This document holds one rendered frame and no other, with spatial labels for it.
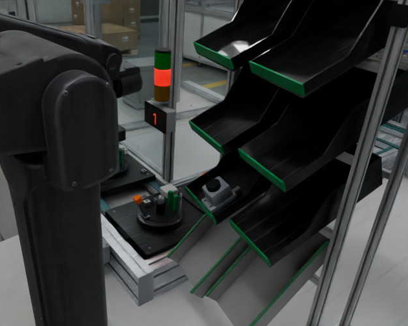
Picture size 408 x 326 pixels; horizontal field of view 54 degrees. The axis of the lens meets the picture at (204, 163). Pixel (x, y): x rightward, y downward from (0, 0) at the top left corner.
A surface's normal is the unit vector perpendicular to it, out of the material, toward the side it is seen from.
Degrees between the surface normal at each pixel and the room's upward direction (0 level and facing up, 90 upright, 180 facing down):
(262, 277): 45
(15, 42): 20
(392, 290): 0
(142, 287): 90
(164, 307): 0
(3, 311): 0
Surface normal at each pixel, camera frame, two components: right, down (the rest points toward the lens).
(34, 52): -0.16, -0.72
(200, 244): -0.57, -0.50
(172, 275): 0.62, 0.41
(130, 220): 0.07, -0.88
